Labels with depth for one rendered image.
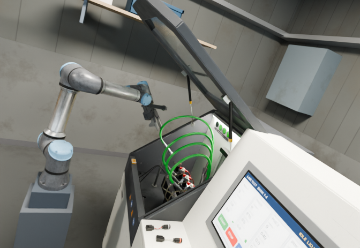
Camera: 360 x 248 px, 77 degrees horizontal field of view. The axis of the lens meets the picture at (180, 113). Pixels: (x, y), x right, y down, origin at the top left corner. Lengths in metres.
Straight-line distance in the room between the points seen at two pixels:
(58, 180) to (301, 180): 1.14
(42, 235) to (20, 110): 2.14
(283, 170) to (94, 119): 2.82
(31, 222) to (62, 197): 0.18
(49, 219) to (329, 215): 1.27
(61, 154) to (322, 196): 1.13
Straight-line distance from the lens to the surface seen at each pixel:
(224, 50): 3.69
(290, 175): 0.91
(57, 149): 1.33
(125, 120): 3.42
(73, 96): 1.36
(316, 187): 0.85
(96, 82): 1.23
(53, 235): 1.56
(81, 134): 3.48
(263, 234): 0.92
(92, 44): 3.16
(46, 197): 1.43
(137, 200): 1.37
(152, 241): 1.15
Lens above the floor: 1.78
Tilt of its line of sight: 14 degrees down
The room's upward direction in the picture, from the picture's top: 19 degrees clockwise
